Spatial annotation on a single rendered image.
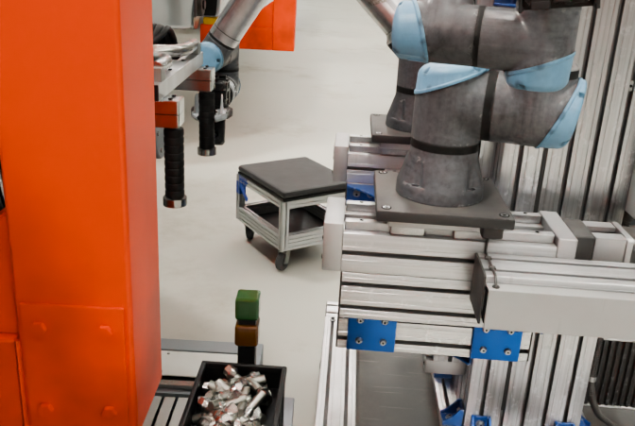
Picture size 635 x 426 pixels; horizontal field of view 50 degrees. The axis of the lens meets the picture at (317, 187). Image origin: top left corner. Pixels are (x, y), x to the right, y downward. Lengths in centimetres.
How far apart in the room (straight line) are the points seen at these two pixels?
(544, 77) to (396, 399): 104
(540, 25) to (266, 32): 429
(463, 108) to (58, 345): 70
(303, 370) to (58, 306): 127
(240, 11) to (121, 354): 94
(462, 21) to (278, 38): 423
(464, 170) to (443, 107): 11
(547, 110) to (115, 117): 64
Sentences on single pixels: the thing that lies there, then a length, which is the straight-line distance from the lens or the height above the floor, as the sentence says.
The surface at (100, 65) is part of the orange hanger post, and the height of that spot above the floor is 106.
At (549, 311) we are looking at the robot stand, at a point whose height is 70.
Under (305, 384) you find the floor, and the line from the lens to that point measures 210.
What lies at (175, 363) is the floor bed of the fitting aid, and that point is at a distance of 206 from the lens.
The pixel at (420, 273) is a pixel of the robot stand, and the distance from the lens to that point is 121.
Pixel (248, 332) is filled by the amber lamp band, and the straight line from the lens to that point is 118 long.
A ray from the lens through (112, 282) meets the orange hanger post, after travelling 96.
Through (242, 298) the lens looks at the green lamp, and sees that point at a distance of 115.
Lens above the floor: 121
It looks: 19 degrees down
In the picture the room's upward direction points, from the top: 3 degrees clockwise
